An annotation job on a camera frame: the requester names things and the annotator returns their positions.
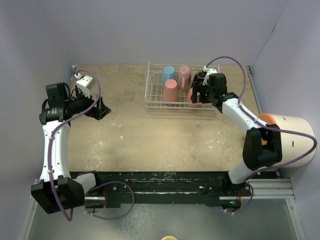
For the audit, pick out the light pink mug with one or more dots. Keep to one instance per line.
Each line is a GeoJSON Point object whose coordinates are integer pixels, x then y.
{"type": "Point", "coordinates": [184, 78]}

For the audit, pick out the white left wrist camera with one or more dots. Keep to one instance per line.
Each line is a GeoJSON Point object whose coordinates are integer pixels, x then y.
{"type": "Point", "coordinates": [85, 82]}

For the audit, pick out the cream cylinder with orange lid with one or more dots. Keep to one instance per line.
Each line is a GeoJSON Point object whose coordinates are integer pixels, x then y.
{"type": "Point", "coordinates": [293, 145]}

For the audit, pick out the salmon pink cup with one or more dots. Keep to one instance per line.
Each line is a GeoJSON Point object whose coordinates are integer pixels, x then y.
{"type": "Point", "coordinates": [170, 93]}

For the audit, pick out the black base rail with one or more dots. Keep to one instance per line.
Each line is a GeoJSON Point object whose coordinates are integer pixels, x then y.
{"type": "Point", "coordinates": [210, 188]}

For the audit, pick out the white wire dish rack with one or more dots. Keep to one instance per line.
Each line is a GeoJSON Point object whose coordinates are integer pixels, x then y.
{"type": "Point", "coordinates": [153, 94]}

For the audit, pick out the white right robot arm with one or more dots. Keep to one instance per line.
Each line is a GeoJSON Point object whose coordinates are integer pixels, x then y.
{"type": "Point", "coordinates": [262, 142]}

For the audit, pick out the yellow round object at bottom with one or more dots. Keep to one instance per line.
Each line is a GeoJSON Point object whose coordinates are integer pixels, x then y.
{"type": "Point", "coordinates": [168, 237]}

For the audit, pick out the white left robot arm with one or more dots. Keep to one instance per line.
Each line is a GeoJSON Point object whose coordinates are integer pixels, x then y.
{"type": "Point", "coordinates": [57, 191]}

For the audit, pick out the blue cup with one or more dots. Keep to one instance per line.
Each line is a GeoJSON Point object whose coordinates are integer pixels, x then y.
{"type": "Point", "coordinates": [168, 73]}

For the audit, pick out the black mug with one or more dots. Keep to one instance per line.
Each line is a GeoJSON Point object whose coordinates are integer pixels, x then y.
{"type": "Point", "coordinates": [199, 77]}

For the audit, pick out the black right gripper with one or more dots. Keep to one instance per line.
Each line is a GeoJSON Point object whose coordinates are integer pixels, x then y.
{"type": "Point", "coordinates": [197, 89]}

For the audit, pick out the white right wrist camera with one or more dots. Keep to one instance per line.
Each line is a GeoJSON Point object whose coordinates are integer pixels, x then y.
{"type": "Point", "coordinates": [207, 70]}

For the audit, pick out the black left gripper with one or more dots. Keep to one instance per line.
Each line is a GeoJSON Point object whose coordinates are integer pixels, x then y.
{"type": "Point", "coordinates": [98, 112]}

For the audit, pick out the salmon pink mug with handle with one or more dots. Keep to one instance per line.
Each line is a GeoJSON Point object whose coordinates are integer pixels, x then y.
{"type": "Point", "coordinates": [189, 100]}

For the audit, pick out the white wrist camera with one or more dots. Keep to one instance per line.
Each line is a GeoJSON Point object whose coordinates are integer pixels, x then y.
{"type": "Point", "coordinates": [207, 70]}
{"type": "Point", "coordinates": [85, 82]}

